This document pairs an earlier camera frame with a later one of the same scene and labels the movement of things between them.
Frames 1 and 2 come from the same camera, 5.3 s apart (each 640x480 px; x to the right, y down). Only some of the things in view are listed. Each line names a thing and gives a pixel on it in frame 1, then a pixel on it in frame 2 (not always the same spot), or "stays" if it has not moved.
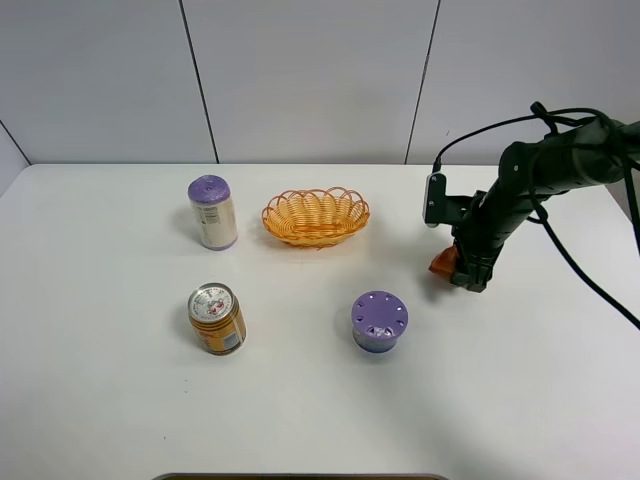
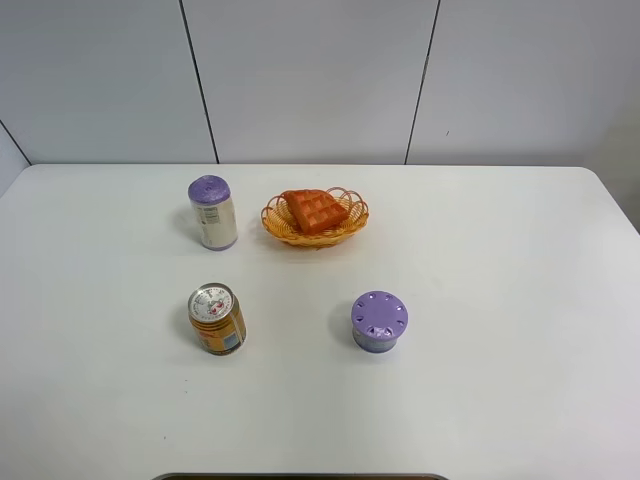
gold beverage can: (218, 314) stays
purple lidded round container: (378, 318) stays
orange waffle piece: (444, 262) → (315, 211)
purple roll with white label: (210, 196) stays
